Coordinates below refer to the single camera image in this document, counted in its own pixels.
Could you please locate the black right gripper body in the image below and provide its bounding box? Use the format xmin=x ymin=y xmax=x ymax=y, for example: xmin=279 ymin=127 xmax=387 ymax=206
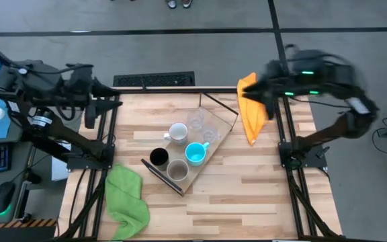
xmin=260 ymin=60 xmax=286 ymax=121

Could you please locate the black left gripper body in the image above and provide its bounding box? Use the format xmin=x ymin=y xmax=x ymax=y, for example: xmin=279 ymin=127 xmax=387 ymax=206
xmin=66 ymin=63 xmax=97 ymax=130

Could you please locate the clear glass cup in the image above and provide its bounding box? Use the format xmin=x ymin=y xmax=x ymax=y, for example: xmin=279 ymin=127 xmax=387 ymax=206
xmin=187 ymin=109 xmax=208 ymax=132
xmin=201 ymin=128 xmax=222 ymax=145

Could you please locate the black cup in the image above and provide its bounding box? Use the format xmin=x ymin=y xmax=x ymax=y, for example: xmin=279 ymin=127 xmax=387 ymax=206
xmin=149 ymin=147 xmax=170 ymax=167

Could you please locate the white patterned mug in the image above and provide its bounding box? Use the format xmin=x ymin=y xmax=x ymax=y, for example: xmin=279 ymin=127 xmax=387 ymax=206
xmin=163 ymin=122 xmax=190 ymax=147

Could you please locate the teal mug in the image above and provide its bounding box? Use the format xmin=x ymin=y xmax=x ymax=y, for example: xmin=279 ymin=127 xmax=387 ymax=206
xmin=184 ymin=141 xmax=211 ymax=167

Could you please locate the tall off-white cup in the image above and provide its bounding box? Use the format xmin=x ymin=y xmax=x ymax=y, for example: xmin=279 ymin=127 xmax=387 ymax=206
xmin=166 ymin=159 xmax=190 ymax=183

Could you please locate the orange cloth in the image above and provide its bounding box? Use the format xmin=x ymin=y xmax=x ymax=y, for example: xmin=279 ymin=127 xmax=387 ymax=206
xmin=236 ymin=71 xmax=271 ymax=147

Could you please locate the black perforated floor grate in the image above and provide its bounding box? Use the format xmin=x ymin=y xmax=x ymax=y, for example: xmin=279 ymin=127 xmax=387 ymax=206
xmin=112 ymin=71 xmax=196 ymax=88

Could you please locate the white box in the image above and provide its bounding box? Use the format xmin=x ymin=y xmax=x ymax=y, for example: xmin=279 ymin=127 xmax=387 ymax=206
xmin=50 ymin=140 xmax=73 ymax=182

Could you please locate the green cloth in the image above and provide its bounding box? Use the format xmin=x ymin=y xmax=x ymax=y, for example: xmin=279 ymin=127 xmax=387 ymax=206
xmin=104 ymin=162 xmax=151 ymax=241

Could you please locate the black computer mouse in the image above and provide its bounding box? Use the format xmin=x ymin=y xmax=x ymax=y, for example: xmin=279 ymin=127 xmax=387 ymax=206
xmin=0 ymin=181 xmax=16 ymax=215

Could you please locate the yellow black hazard strip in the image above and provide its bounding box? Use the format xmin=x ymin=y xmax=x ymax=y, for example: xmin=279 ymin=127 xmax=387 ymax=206
xmin=0 ymin=218 xmax=58 ymax=231

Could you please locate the black aluminium rig frame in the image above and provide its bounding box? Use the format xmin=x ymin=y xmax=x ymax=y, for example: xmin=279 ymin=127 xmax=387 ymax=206
xmin=54 ymin=86 xmax=346 ymax=242

